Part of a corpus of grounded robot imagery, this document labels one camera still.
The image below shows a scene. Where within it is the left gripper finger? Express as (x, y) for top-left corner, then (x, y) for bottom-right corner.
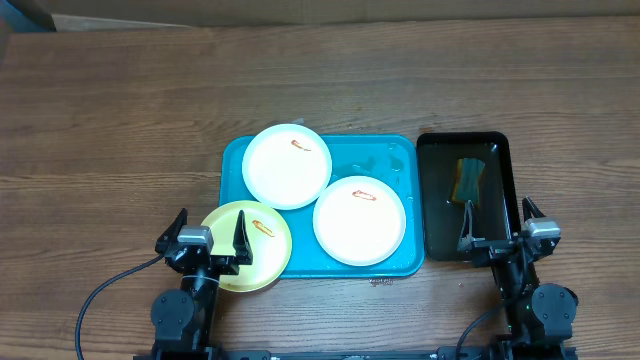
(233, 210), (253, 265)
(154, 208), (188, 253)

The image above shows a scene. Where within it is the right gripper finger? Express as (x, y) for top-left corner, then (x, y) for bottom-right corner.
(457, 200), (475, 251)
(522, 196), (545, 222)

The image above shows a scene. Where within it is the green yellow sponge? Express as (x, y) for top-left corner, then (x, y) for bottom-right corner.
(451, 158), (485, 205)

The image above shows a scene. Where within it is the white plate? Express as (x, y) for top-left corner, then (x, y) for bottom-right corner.
(312, 176), (407, 267)
(241, 124), (332, 210)

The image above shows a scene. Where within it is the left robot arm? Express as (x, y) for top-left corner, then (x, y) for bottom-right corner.
(151, 209), (253, 360)

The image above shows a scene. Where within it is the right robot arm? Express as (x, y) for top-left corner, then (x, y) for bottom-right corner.
(453, 197), (579, 359)

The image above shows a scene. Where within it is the black water tray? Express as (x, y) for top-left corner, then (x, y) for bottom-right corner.
(416, 131), (521, 261)

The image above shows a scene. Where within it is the teal plastic tray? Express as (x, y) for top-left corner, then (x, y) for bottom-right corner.
(218, 133), (426, 280)

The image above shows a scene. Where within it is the yellow plate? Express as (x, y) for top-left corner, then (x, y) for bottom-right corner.
(201, 200), (292, 292)

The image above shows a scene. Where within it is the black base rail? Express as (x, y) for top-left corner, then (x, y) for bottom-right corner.
(133, 346), (579, 360)

